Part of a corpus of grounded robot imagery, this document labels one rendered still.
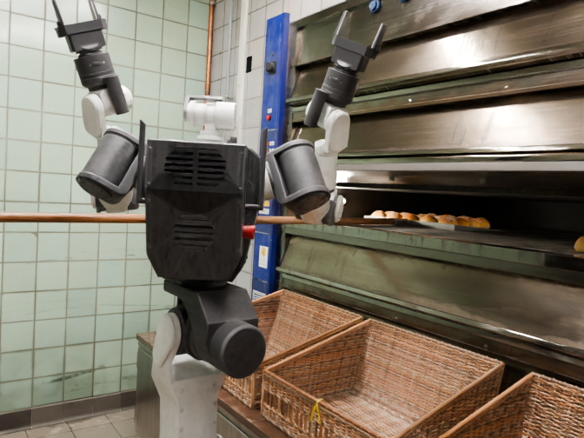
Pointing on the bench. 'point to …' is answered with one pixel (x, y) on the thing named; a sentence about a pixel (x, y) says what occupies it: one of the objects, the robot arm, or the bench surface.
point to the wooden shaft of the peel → (144, 218)
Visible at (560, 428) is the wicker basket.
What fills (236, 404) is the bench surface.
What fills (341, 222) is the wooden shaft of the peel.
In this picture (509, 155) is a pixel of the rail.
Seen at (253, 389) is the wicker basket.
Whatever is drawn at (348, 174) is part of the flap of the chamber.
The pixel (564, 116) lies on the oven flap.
